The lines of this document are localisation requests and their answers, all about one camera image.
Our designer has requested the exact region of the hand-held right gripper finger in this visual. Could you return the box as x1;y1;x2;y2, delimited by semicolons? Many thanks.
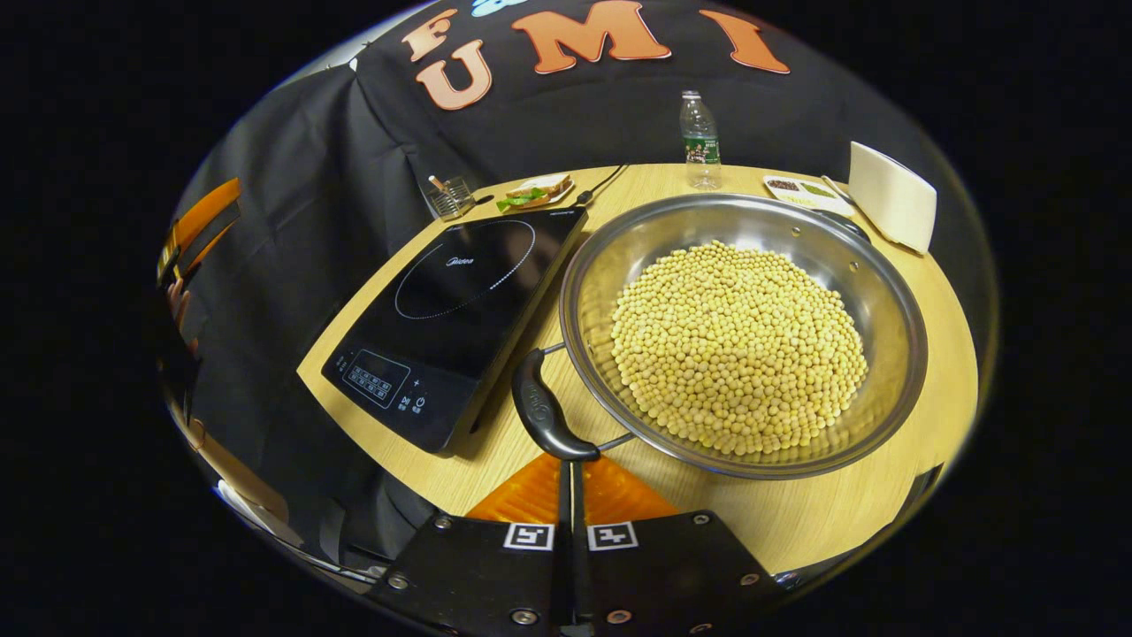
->
367;456;572;634
571;456;784;636

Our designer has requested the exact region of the black induction cooktop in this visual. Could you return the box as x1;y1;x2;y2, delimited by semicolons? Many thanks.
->
321;206;589;455

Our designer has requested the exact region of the steel pot with black handles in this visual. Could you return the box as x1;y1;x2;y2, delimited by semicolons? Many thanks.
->
511;193;929;480

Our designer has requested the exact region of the pile of yellow soybeans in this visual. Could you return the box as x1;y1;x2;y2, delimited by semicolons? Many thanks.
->
610;241;869;457

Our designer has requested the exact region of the sandwich on small plate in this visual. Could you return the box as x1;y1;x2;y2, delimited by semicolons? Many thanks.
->
495;173;576;213

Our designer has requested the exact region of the white divided dish of beans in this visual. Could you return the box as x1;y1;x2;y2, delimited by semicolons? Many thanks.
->
763;174;856;218

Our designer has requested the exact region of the clear plastic water bottle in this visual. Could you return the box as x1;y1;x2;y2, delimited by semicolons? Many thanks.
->
679;90;723;191

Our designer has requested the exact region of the white toaster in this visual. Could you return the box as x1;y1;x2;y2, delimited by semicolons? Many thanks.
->
847;141;938;256

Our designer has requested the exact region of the small wire mesh holder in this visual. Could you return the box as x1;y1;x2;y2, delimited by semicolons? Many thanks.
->
428;174;478;220

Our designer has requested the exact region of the black power cable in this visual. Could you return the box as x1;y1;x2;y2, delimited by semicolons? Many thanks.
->
573;165;631;209

